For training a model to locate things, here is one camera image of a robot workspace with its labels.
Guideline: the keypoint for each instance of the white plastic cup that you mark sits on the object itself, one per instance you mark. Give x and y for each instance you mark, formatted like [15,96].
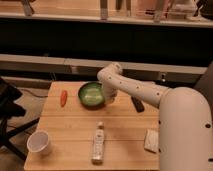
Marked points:
[39,143]

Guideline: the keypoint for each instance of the green ceramic bowl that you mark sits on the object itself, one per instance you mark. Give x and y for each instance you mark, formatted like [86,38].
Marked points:
[90,95]

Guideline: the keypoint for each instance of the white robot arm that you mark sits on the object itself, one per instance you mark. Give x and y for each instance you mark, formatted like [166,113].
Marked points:
[185,119]

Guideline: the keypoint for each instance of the orange carrot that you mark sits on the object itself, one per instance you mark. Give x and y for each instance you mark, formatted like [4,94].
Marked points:
[63,98]

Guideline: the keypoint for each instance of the black remote control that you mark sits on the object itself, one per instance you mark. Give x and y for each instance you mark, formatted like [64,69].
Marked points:
[138,105]

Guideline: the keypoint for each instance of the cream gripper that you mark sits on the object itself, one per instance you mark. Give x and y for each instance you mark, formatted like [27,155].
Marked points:
[110,100]

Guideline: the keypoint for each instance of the black tripod stand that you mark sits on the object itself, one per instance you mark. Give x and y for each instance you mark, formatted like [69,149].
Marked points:
[9,109]

